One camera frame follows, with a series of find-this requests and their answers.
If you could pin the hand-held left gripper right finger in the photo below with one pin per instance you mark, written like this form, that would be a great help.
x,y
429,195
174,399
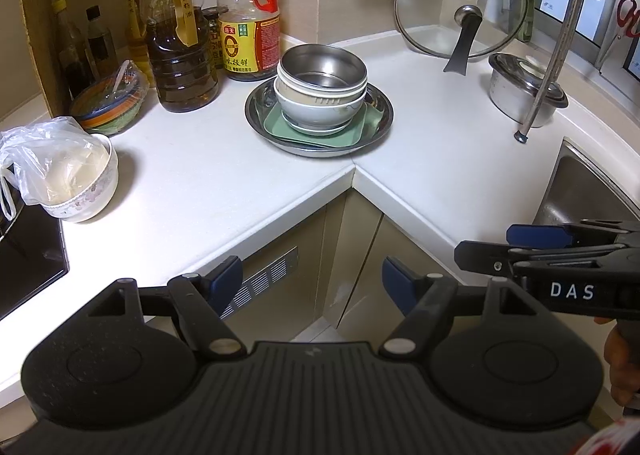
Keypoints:
x,y
397,287

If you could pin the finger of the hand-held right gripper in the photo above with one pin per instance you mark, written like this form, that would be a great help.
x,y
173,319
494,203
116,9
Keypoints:
x,y
480,257
537,235

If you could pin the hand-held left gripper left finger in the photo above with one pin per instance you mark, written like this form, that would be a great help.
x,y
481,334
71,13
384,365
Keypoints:
x,y
225,285

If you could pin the green square plate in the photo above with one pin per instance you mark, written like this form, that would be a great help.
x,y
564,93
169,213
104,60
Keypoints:
x,y
272,124

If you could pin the large round steel plate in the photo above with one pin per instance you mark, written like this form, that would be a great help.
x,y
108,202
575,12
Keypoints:
x,y
382,110

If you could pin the cream bowl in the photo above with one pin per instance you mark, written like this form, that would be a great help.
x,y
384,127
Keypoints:
x,y
300,95

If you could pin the large steel bowl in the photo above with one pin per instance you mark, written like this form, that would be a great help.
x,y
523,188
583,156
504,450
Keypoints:
x,y
300,60

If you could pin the person's right hand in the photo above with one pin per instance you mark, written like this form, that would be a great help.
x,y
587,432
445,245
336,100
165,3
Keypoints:
x,y
622,365

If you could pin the beige cabinet door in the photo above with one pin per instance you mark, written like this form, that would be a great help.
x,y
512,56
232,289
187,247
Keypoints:
x,y
415,245
360,245

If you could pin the white vent grille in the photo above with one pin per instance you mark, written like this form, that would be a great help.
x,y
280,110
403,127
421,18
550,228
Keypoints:
x,y
270,272

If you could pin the steel sink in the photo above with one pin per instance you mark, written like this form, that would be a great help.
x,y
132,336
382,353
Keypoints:
x,y
565,195

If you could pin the red patterned garment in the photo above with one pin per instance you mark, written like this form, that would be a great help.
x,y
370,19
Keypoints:
x,y
615,440

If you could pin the metal faucet pipe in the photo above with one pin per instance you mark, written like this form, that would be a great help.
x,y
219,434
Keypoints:
x,y
545,70

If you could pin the black cooktop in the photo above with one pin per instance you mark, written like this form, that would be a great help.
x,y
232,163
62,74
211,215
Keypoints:
x,y
30,255

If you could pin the striped bowl with plastic wrap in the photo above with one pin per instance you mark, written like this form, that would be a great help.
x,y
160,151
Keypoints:
x,y
105,115

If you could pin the large dark oil bottle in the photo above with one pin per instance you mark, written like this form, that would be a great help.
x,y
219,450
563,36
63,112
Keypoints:
x,y
180,75

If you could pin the clear plastic bag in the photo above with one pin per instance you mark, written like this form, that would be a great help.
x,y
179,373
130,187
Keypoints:
x,y
45,160

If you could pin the white spoon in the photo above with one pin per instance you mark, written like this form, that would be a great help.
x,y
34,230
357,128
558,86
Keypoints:
x,y
120,77

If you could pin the red scissors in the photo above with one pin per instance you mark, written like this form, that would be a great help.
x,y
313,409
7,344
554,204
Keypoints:
x,y
622,17

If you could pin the small dark sauce jar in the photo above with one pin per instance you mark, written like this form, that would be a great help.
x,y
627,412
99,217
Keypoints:
x,y
215,40

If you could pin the dark bottle yellow cap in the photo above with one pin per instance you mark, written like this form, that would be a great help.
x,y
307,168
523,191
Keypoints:
x,y
75,70

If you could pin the dark bottle black cap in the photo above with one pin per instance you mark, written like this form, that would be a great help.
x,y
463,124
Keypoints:
x,y
102,50

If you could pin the yellow oil bottle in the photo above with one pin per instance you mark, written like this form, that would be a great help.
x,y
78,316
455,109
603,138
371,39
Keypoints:
x,y
136,10

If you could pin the brown cardboard sheet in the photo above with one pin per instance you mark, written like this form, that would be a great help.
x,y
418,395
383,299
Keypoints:
x,y
37,10

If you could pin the window frame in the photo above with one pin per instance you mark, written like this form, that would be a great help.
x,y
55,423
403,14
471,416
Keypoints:
x,y
605,35

